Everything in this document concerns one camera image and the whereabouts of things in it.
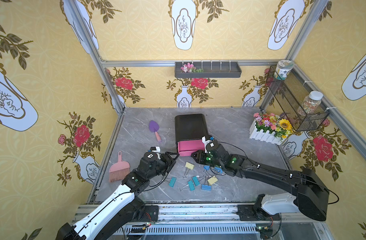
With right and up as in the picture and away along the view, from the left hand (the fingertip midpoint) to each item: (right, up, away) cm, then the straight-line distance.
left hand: (174, 155), depth 77 cm
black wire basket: (+70, +35, +13) cm, 79 cm away
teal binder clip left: (-2, -16, +7) cm, 17 cm away
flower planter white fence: (+57, +14, +13) cm, 60 cm away
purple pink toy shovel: (-18, +14, +33) cm, 40 cm away
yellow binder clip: (+8, -9, +12) cm, 17 cm away
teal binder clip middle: (+8, -18, +5) cm, 20 cm away
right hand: (+10, +1, +3) cm, 11 cm away
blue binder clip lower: (+17, -18, +5) cm, 25 cm away
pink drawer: (+7, +3, +4) cm, 9 cm away
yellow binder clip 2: (+20, -15, +6) cm, 26 cm away
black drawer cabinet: (+10, +15, +12) cm, 21 cm away
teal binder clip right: (+12, -15, +7) cm, 20 cm away
